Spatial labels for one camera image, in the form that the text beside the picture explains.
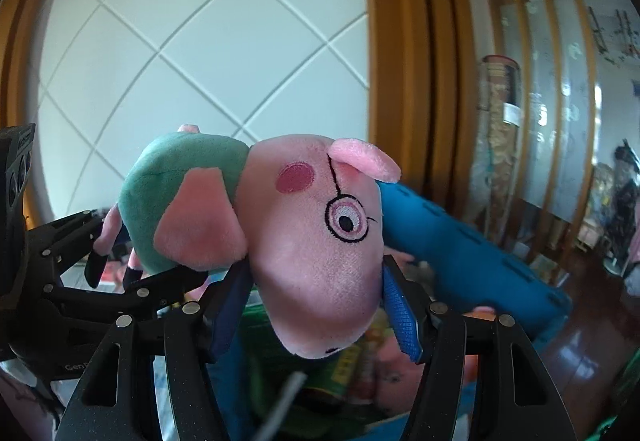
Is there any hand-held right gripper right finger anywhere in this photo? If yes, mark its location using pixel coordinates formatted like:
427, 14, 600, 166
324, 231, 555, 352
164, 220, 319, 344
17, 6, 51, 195
382, 255, 576, 441

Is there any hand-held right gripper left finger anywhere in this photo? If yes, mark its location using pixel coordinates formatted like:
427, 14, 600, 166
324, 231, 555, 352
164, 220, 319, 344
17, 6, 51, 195
55, 265, 255, 441

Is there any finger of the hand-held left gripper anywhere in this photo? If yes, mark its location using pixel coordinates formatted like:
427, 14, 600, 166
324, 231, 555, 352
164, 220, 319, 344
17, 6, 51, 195
27, 210, 108, 290
47, 267, 209, 318

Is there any pig plush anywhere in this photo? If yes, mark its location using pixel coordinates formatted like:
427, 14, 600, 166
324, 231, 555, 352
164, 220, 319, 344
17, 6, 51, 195
84, 123, 402, 362

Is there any green cardboard box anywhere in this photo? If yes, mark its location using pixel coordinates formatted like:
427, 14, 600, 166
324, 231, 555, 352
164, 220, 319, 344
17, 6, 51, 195
240, 311, 377, 404

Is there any green plastic bag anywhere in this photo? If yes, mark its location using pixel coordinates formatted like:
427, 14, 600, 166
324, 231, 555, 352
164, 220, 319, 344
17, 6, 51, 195
587, 361, 640, 441

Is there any dark background object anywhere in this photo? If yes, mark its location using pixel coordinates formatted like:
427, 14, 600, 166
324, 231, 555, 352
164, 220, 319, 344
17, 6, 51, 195
612, 140, 640, 227

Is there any wooden slat partition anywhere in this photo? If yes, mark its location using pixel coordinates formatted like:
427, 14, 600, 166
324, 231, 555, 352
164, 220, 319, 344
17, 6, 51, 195
475, 0, 601, 272

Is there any white cable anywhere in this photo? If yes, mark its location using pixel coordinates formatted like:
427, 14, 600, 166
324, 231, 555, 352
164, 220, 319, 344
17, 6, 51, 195
257, 372, 307, 441

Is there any wooden wall trim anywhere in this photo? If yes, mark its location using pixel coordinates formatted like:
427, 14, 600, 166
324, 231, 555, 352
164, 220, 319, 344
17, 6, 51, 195
0, 0, 68, 227

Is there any wooden door frame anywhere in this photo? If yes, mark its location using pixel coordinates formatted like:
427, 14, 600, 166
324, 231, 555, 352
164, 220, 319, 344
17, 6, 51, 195
360, 0, 481, 232

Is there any branch wall sticker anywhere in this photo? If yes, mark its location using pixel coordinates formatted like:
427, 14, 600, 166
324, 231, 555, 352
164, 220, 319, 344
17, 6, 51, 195
587, 6, 640, 68

